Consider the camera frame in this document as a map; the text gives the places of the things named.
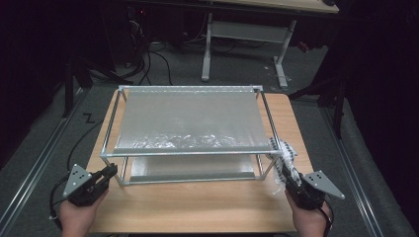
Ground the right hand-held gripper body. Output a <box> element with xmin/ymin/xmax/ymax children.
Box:
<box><xmin>286</xmin><ymin>170</ymin><xmax>346</xmax><ymax>211</ymax></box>

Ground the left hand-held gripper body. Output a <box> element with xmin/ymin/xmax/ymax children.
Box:
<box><xmin>62</xmin><ymin>163</ymin><xmax>110</xmax><ymax>207</ymax></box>

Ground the white grey patterned cloth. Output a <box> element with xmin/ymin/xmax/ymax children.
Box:
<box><xmin>268</xmin><ymin>137</ymin><xmax>302</xmax><ymax>197</ymax></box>

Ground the grey two-tier metal rack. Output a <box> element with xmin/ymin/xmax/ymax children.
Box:
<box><xmin>99</xmin><ymin>84</ymin><xmax>285</xmax><ymax>188</ymax></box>

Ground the person's right hand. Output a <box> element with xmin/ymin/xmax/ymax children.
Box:
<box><xmin>286</xmin><ymin>192</ymin><xmax>330</xmax><ymax>237</ymax></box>

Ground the person's left hand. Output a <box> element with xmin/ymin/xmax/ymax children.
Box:
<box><xmin>59</xmin><ymin>191</ymin><xmax>108</xmax><ymax>237</ymax></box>

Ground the black metal stand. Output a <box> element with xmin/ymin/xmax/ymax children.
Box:
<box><xmin>62</xmin><ymin>58</ymin><xmax>93</xmax><ymax>119</ymax></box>
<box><xmin>290</xmin><ymin>77</ymin><xmax>348</xmax><ymax>140</ymax></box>

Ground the small red object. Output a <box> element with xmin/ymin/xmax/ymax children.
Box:
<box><xmin>295</xmin><ymin>40</ymin><xmax>311</xmax><ymax>53</ymax></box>

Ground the desk with white metal legs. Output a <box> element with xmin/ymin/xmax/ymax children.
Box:
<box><xmin>201</xmin><ymin>0</ymin><xmax>340</xmax><ymax>89</ymax></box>

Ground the black floor cable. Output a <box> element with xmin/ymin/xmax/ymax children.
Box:
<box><xmin>66</xmin><ymin>119</ymin><xmax>105</xmax><ymax>174</ymax></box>

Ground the left hand-held gripper cable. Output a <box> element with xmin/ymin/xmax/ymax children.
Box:
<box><xmin>48</xmin><ymin>176</ymin><xmax>72</xmax><ymax>231</ymax></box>

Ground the hand-held gripper cable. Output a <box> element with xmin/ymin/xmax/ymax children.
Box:
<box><xmin>48</xmin><ymin>176</ymin><xmax>72</xmax><ymax>231</ymax></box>
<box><xmin>315</xmin><ymin>200</ymin><xmax>334</xmax><ymax>237</ymax></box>

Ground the right hand-held gripper cable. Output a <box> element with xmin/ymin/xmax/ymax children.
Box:
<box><xmin>315</xmin><ymin>200</ymin><xmax>334</xmax><ymax>237</ymax></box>

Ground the metal floor rail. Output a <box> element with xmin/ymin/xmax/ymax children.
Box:
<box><xmin>0</xmin><ymin>87</ymin><xmax>87</xmax><ymax>231</ymax></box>
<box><xmin>319</xmin><ymin>105</ymin><xmax>386</xmax><ymax>237</ymax></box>

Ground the bundle of black cables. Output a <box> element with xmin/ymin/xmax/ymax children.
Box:
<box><xmin>125</xmin><ymin>6</ymin><xmax>177</xmax><ymax>87</ymax></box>

